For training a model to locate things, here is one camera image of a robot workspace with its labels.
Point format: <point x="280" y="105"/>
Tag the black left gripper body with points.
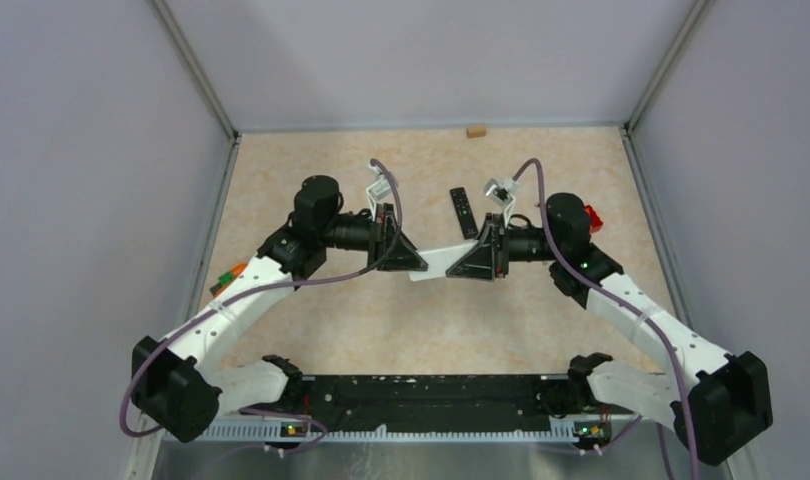
<point x="379" y="244"/>

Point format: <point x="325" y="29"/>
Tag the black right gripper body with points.
<point x="502" y="252"/>

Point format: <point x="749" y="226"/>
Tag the white remote control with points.
<point x="439" y="260"/>

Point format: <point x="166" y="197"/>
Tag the black remote control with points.
<point x="463" y="212"/>

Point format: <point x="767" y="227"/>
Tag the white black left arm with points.
<point x="177" y="380"/>

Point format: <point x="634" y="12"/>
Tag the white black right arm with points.
<point x="714" y="401"/>

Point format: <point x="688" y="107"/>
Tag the red plastic bin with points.
<point x="596" y="223"/>

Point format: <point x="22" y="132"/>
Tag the small wooden block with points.
<point x="476" y="131"/>

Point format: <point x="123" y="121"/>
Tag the orange green object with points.
<point x="225" y="279"/>

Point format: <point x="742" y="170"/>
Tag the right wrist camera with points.
<point x="503" y="194"/>

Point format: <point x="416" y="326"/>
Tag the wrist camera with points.
<point x="503" y="194"/>
<point x="379" y="188"/>

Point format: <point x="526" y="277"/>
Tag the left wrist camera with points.
<point x="379" y="188"/>

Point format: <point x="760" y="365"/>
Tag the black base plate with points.
<point x="437" y="403"/>

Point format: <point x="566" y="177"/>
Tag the aluminium frame rail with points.
<point x="409" y="422"/>

